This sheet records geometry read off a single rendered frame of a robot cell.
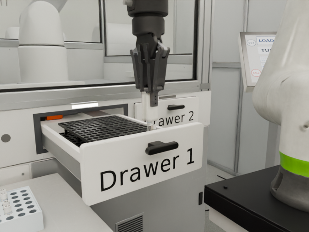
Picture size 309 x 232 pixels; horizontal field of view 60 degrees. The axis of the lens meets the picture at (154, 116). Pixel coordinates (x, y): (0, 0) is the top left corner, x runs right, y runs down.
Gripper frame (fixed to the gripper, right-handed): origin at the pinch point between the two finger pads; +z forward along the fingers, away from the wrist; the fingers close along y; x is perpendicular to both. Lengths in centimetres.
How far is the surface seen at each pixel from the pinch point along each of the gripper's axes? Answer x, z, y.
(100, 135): -11.7, 5.9, -2.9
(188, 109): 33.6, 7.3, -21.5
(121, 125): -2.6, 6.1, -9.4
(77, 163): -19.7, 9.0, 2.8
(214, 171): 157, 94, -113
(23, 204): -29.3, 16.4, -1.4
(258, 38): 77, -21, -22
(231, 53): 166, -18, -106
